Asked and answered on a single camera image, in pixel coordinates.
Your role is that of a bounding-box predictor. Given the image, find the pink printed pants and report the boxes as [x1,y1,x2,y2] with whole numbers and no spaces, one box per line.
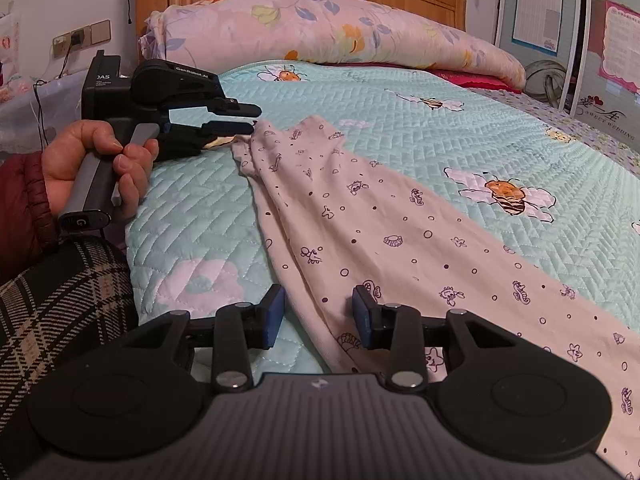
[230,115,640,480]

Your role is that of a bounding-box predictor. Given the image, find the person's left forearm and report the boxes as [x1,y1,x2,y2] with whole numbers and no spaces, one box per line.
[0,152,57,283]

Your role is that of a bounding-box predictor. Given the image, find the plaid cloth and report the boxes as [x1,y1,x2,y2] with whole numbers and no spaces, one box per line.
[0,237,140,463]

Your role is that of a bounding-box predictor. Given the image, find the red cloth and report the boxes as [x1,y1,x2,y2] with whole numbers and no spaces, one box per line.
[325,62,523,95]

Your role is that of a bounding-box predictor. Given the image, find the wall socket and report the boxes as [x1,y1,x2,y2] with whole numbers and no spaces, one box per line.
[52,20,112,58]

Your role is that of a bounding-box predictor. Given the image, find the sliding door wardrobe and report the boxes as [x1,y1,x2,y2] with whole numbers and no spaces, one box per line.
[492,0,640,143]

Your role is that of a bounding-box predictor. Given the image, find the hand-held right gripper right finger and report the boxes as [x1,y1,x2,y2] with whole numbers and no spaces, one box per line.
[352,285,518,393]

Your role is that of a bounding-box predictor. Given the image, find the blue bordered poster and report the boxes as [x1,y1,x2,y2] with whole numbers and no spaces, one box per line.
[511,0,564,57]

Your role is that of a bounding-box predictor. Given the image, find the person's left hand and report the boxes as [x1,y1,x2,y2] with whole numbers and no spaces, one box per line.
[41,120,160,222]

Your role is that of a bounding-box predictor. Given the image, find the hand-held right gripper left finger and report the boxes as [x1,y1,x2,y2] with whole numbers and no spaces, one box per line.
[117,284,287,393]

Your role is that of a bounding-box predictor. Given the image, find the black cable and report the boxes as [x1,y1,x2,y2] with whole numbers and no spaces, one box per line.
[32,80,47,151]

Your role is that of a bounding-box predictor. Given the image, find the mint quilted bee bedspread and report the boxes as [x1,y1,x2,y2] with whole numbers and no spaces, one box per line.
[125,60,640,376]

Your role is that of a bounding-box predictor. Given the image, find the floral pink pillow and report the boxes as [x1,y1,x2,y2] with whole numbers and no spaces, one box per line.
[139,0,527,88]

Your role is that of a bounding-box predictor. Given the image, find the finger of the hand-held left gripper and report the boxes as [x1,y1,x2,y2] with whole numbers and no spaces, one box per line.
[159,120,257,162]
[207,96,263,117]

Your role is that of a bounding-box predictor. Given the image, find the pink bordered poster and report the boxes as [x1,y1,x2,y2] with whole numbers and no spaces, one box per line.
[597,0,640,93]

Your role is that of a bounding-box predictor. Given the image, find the grey plastic bag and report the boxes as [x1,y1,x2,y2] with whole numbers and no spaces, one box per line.
[0,70,93,157]

